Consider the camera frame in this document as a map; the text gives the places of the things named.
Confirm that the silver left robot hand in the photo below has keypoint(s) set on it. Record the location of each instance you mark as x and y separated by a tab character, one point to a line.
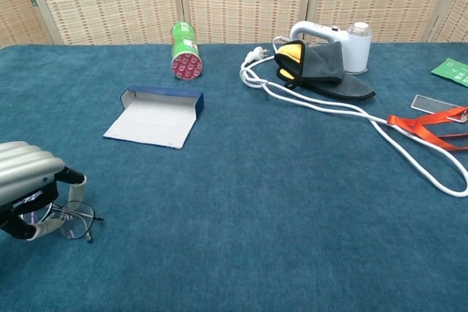
25	169

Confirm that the thin metal-framed eyeglasses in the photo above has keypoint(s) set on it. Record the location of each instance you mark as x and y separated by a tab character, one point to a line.
75	227

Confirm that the blue glasses case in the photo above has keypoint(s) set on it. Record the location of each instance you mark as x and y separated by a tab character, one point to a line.
153	122

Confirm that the bamboo folding screen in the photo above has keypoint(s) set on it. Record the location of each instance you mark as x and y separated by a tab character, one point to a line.
109	1

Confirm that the green chip can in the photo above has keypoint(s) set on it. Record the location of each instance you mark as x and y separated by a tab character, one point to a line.
184	45

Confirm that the grey and yellow mitt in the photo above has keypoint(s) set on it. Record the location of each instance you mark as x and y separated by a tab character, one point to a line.
321	67

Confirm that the white handheld garment steamer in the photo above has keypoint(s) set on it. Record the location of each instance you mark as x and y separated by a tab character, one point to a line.
356	52

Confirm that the clear badge holder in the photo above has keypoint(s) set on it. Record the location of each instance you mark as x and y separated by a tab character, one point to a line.
428	103

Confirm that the green sachet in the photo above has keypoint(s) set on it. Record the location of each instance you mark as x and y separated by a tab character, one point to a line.
453	71

